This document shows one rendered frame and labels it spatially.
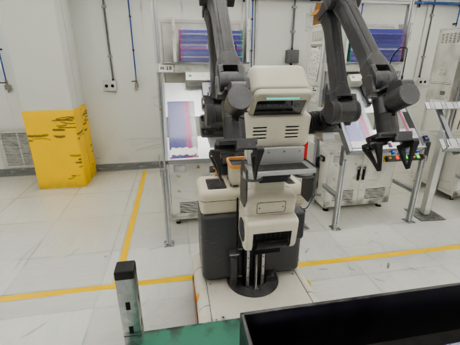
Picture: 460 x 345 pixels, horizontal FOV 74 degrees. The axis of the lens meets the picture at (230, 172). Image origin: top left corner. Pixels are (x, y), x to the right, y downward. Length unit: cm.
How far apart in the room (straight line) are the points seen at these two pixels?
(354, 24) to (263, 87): 32
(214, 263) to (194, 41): 171
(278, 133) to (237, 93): 47
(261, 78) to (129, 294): 79
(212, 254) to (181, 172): 115
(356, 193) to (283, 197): 201
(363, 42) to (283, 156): 45
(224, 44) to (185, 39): 174
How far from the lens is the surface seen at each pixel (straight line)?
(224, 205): 149
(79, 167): 393
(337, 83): 115
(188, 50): 261
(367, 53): 102
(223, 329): 62
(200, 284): 175
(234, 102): 70
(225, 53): 86
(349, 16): 113
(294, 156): 118
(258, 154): 75
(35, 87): 388
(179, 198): 271
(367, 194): 331
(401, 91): 89
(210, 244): 159
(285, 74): 112
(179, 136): 235
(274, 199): 124
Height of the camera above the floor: 140
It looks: 20 degrees down
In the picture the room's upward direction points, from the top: straight up
